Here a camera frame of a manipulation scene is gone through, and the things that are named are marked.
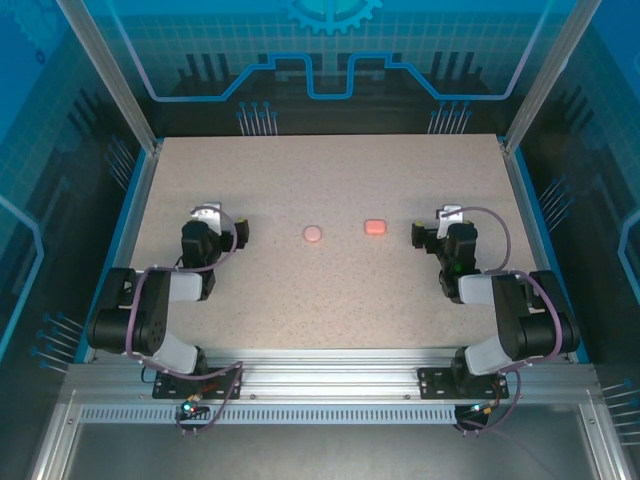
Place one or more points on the light pink round charging case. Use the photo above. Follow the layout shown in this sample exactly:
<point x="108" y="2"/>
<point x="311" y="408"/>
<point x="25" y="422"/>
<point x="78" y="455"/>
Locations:
<point x="312" y="234"/>

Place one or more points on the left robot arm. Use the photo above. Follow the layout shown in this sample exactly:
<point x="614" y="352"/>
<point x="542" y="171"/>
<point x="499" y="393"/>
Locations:
<point x="185" y="287"/>

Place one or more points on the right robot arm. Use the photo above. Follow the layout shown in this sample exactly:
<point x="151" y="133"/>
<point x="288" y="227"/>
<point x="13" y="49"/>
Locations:
<point x="530" y="325"/>

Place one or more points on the blue table edge strip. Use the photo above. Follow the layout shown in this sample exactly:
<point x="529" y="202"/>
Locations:
<point x="536" y="200"/>
<point x="128" y="200"/>

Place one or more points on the small LED circuit board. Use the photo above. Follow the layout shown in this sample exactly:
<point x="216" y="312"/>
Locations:
<point x="192" y="410"/>
<point x="480" y="409"/>

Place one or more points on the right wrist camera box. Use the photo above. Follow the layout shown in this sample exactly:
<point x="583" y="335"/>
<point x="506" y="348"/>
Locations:
<point x="445" y="227"/>

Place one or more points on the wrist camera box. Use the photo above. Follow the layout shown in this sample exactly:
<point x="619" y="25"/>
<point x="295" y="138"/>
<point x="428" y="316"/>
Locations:
<point x="210" y="217"/>
<point x="445" y="227"/>

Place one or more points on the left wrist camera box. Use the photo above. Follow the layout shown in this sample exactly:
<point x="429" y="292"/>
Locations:
<point x="210" y="217"/>

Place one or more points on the aluminium side rail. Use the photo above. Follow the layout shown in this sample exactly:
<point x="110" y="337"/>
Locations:
<point x="525" y="200"/>
<point x="141" y="200"/>

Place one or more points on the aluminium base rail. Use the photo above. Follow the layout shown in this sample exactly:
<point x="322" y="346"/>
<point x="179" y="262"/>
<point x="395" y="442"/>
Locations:
<point x="330" y="372"/>

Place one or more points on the aluminium frame post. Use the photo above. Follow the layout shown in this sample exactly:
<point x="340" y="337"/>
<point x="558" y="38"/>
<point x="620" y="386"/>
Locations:
<point x="122" y="85"/>
<point x="544" y="75"/>

